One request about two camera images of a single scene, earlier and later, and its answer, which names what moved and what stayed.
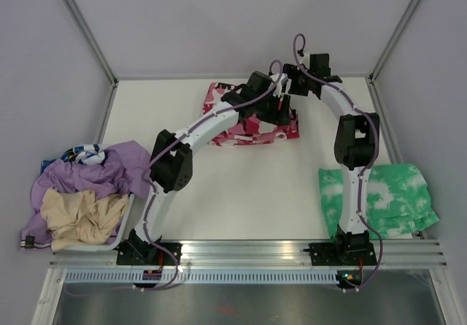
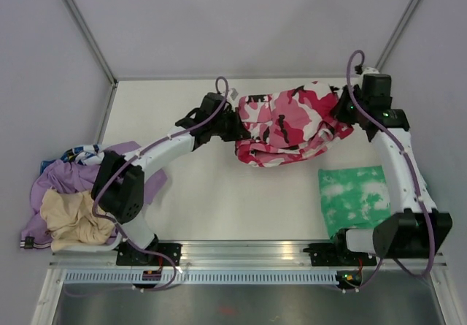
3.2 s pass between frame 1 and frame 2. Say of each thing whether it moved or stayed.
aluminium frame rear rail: stayed
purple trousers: stayed
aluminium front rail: stayed
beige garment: stayed
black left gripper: moved
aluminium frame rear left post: stayed
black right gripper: moved
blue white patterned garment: stayed
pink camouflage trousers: moved
